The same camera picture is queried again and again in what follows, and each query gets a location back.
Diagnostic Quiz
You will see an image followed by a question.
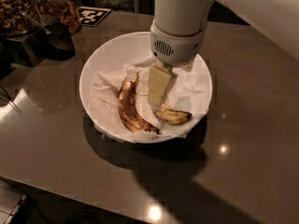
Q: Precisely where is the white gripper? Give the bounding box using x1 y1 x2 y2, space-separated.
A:
148 21 206 107

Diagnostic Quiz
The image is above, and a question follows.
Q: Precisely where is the yellow spotted banana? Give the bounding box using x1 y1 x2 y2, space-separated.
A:
152 104 192 125

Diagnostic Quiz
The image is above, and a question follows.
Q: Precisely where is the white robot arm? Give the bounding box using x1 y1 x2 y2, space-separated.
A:
149 0 299 107

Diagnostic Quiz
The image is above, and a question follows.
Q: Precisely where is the brown overripe banana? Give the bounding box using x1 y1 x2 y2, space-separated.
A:
118 73 159 133

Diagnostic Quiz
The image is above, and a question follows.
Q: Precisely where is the white round bowl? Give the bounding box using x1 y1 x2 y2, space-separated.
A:
78 31 213 145

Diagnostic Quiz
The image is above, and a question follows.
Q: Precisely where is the white paper towel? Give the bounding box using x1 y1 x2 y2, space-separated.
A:
89 57 212 143

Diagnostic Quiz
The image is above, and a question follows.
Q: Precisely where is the black white fiducial marker card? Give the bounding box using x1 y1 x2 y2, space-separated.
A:
78 7 110 27

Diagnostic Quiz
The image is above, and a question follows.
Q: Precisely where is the glass jar of brown snacks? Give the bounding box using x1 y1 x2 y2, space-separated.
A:
34 0 80 34

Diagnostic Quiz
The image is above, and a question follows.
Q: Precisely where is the dark metal stand box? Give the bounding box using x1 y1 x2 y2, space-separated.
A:
1 29 44 67

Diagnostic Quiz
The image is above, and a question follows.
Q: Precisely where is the glass jar of cashews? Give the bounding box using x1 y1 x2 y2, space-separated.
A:
0 0 39 37

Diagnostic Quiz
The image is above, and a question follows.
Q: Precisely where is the black scoop with metal handle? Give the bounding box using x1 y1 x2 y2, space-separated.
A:
21 11 76 61

